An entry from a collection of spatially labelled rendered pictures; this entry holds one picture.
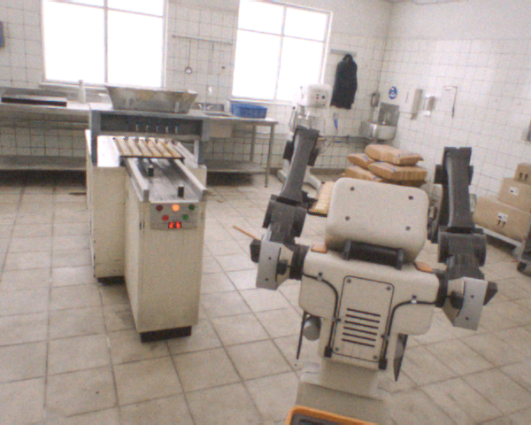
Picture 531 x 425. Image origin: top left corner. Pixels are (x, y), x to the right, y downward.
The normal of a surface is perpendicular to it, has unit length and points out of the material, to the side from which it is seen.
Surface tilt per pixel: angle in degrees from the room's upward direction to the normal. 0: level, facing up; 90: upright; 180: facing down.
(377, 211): 47
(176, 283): 90
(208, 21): 90
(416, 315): 81
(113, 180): 90
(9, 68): 90
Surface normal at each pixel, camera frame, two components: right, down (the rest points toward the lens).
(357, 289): -0.18, 0.14
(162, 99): 0.30, 0.70
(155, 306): 0.39, 0.33
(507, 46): -0.91, 0.03
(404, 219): -0.07, -0.44
